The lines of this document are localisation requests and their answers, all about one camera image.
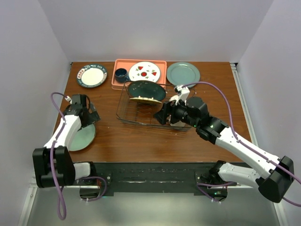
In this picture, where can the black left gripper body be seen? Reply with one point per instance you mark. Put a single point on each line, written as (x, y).
(91, 118)

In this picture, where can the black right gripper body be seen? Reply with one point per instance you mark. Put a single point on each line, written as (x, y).
(178, 112)

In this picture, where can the white bowl blue striped outside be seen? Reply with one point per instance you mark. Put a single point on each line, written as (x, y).
(174, 99)

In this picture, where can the mint green flower plate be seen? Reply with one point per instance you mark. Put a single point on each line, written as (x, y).
(83, 138)

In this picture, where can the yellow woven round coaster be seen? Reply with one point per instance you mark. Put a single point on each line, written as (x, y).
(145, 100)

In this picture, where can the black wire dish rack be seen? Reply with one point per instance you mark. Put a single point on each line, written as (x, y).
(131, 112)

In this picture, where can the dark teal speckled plate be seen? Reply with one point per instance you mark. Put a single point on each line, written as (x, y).
(146, 89)

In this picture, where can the cream white mug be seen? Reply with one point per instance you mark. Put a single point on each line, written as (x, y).
(176, 123)

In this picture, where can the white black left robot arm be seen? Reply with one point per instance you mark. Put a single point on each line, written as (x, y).
(53, 160)

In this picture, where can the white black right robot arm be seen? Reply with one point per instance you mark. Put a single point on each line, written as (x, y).
(270, 174)

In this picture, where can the grey green round plate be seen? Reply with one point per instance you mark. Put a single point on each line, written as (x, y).
(181, 73)

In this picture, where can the white plate dark patterned rim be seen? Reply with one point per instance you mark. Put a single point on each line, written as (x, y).
(91, 76)

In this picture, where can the white watermelon pattern plate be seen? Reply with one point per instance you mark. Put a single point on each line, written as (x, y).
(144, 71)

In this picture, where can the dark blue mug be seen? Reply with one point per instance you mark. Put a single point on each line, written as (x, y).
(121, 75)

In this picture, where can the salmon pink plastic tray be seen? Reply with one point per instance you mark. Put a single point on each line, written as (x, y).
(128, 63)

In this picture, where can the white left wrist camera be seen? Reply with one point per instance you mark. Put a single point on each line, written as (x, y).
(67, 98)

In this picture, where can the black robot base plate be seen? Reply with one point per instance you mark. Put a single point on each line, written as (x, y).
(151, 177)

